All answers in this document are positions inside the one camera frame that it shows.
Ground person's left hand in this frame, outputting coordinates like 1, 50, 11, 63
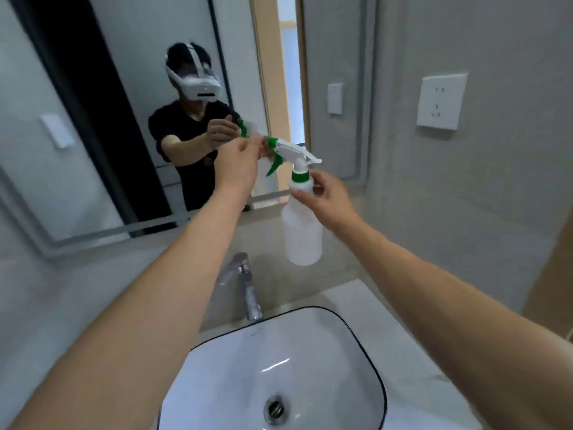
214, 134, 262, 202

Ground person's right hand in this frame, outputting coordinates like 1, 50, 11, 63
288, 168, 364, 241

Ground white spray bottle green collar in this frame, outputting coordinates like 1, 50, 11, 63
265, 136, 325, 268

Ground wall mirror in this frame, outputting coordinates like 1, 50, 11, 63
0, 0, 380, 259

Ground person's left forearm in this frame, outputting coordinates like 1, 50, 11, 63
8, 190, 248, 430

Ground person's right forearm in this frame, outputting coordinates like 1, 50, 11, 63
338, 221, 573, 430

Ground chrome faucet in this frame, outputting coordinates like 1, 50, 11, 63
216, 251, 264, 323

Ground white sink basin black rim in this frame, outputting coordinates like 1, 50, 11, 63
156, 305, 389, 430

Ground white wall socket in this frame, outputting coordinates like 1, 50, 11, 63
416, 72, 469, 132

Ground wooden door frame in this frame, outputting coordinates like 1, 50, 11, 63
521, 210, 573, 343

